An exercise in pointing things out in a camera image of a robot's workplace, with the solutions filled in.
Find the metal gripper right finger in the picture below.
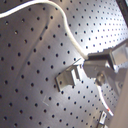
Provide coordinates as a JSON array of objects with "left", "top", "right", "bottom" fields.
[{"left": 88, "top": 48, "right": 115, "bottom": 66}]

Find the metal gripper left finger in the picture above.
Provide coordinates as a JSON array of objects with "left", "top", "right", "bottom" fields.
[{"left": 83, "top": 61, "right": 121, "bottom": 95}]

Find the white cable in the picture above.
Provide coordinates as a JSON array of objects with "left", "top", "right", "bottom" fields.
[{"left": 0, "top": 0, "right": 115, "bottom": 117}]

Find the metal cable clip bracket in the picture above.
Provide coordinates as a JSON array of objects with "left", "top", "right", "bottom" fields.
[{"left": 55, "top": 65, "right": 81, "bottom": 91}]

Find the small metal clip bracket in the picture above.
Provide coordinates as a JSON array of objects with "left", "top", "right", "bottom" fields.
[{"left": 96, "top": 111, "right": 108, "bottom": 128}]

